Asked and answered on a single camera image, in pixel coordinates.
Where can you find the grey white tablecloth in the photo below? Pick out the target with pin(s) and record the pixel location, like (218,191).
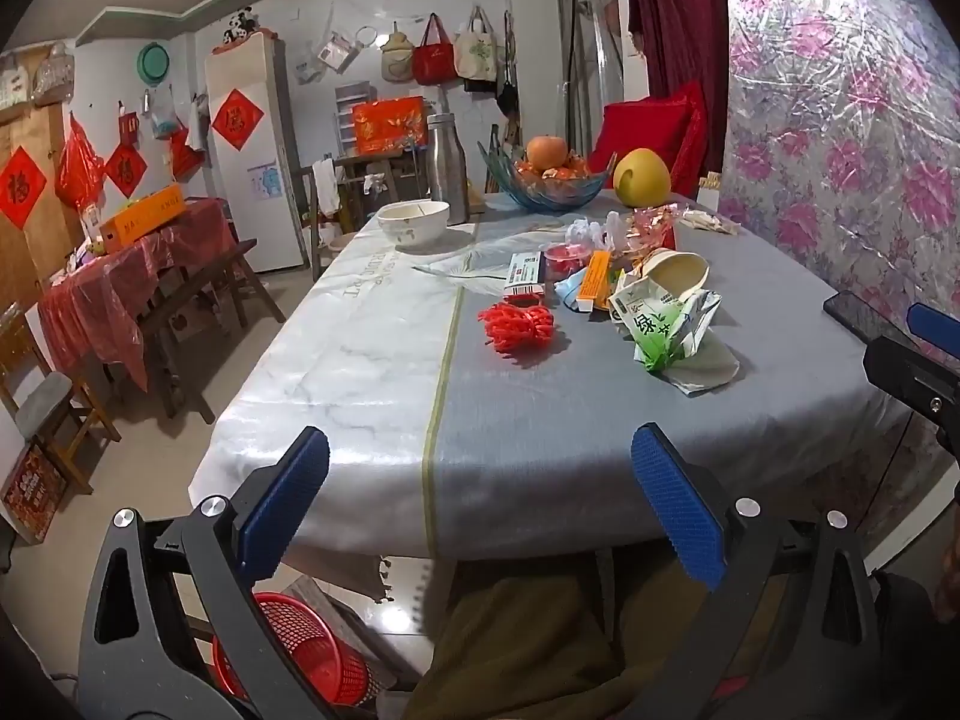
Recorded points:
(375,390)

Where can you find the crushed white paper cup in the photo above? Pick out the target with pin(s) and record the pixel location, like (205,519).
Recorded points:
(671,266)

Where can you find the red tote bag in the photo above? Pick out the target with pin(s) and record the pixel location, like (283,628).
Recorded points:
(435,56)

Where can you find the large orange apple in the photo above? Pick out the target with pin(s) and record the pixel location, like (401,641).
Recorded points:
(546,152)

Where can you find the dark red curtain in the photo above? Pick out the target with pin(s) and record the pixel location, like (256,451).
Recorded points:
(671,15)

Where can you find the black hanging bag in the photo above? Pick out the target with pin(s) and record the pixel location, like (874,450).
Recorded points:
(508,96)

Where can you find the red cushion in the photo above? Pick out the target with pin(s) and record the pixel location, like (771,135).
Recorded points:
(652,135)

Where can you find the blue glass fruit bowl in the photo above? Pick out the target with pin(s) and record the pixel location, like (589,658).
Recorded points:
(555,193)

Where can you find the white cloth on chair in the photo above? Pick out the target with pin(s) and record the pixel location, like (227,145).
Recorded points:
(324,187)

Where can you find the green round basin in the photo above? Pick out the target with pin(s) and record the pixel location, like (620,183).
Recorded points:
(154,64)

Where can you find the red diamond paper on wall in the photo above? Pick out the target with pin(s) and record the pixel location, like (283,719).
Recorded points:
(124,169)

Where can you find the red diamond paper on refrigerator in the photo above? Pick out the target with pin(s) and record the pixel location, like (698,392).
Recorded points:
(238,118)

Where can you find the stainless steel thermos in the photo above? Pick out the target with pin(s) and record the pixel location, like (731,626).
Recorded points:
(444,165)

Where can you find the white small shelf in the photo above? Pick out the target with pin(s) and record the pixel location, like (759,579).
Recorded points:
(346,94)

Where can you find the green white packet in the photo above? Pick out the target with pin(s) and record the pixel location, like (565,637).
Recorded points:
(660,326)

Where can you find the wooden chair grey cushion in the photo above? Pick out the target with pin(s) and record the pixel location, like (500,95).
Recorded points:
(45,405)

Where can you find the clear hanging plastic bag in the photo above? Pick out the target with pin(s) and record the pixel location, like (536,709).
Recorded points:
(337,52)

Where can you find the black white plush toy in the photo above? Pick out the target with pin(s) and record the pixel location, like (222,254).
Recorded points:
(241,25)

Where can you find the red hanging decoration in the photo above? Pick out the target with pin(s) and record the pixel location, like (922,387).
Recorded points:
(184,152)
(127,127)

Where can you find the wooden bench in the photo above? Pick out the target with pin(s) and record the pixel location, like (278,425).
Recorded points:
(202,300)

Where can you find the blue face mask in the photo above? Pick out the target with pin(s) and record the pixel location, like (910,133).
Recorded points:
(568,292)

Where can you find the red plastic bag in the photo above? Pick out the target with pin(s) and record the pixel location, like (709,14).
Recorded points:
(75,169)

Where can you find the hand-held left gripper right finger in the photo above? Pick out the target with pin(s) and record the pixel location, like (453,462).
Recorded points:
(675,502)

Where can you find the cream hanging bag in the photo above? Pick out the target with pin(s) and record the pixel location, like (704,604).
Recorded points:
(395,56)

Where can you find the red tinted plastic cup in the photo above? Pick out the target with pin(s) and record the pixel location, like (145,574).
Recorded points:
(564,261)

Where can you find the white red small box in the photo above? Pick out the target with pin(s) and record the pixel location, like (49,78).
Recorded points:
(523,276)

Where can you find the floral plastic sheet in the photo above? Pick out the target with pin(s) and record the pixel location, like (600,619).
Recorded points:
(840,127)

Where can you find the clear gold print plastic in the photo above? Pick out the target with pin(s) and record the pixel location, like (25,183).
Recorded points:
(649,221)

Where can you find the person's olive trousers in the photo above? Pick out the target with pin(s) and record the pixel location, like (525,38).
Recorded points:
(525,652)

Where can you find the red diamond paper on door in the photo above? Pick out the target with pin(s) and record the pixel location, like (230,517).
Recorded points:
(19,187)

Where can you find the wooden door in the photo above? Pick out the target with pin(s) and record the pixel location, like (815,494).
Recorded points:
(52,240)

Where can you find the white refrigerator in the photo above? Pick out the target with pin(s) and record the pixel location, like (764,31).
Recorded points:
(251,210)

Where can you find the red printed carton box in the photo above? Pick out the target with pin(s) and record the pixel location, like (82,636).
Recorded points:
(30,491)

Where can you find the beige tote bag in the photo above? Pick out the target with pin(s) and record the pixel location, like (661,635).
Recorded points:
(478,56)

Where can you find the white ceramic bowl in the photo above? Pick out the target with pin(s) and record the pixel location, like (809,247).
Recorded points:
(412,229)

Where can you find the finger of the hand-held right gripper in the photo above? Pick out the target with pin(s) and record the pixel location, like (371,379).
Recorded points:
(934,330)
(859,315)

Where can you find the beige paper wrapper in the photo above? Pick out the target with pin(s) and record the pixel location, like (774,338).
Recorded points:
(709,221)

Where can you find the yellow pomelo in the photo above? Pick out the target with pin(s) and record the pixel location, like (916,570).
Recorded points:
(641,178)

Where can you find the dark wooden chair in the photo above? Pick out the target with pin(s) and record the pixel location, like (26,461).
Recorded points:
(356,180)

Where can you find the red gift box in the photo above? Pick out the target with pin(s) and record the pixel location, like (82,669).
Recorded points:
(388,127)

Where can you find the orange cardboard box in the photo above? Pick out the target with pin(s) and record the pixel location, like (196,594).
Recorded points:
(142,217)

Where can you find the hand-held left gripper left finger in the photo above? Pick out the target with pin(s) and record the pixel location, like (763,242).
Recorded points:
(289,495)

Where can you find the orange narrow box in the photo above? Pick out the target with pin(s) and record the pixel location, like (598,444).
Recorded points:
(595,279)

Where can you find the red plastic basket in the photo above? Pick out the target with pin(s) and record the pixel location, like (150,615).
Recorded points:
(300,645)

